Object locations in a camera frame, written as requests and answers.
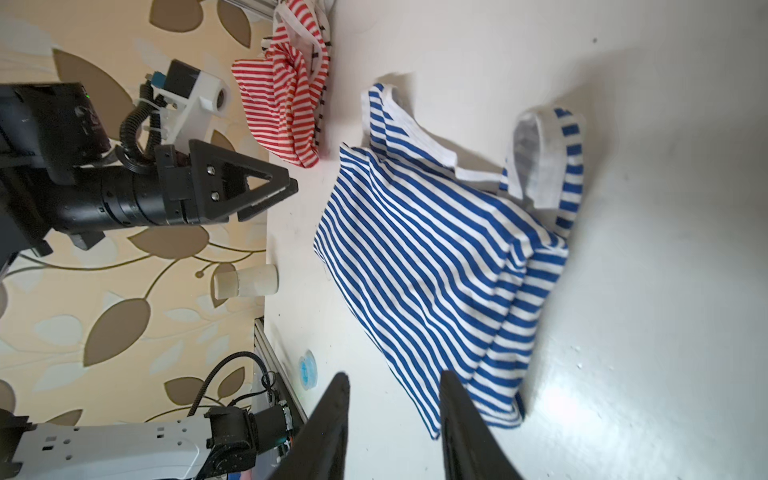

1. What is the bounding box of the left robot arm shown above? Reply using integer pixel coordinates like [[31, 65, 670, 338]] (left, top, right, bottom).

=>
[[1, 83, 298, 479]]

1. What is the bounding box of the translucent plastic jar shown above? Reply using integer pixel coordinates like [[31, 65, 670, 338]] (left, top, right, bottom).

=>
[[211, 264, 279, 300]]

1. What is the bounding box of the blue white striped tank top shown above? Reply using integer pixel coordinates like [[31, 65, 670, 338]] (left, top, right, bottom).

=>
[[313, 83, 584, 438]]

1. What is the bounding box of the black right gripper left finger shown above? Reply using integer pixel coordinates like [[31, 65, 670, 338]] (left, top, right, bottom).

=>
[[270, 372, 350, 480]]

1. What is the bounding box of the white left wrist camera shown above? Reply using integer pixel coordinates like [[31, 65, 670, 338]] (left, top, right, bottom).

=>
[[144, 59, 231, 154]]

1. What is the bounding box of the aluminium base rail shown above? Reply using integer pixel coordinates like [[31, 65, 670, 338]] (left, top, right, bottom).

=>
[[253, 316, 307, 434]]

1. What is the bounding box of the blue tape roll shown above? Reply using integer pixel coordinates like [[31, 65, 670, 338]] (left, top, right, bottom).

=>
[[298, 350, 318, 390]]

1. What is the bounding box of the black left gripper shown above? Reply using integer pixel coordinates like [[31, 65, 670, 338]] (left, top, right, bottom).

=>
[[101, 140, 299, 228]]

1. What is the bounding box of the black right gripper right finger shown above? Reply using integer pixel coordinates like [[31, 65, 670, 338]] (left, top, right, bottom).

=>
[[440, 371, 522, 480]]

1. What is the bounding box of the red white striped tank top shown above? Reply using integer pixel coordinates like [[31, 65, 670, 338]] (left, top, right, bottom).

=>
[[231, 1, 333, 169]]

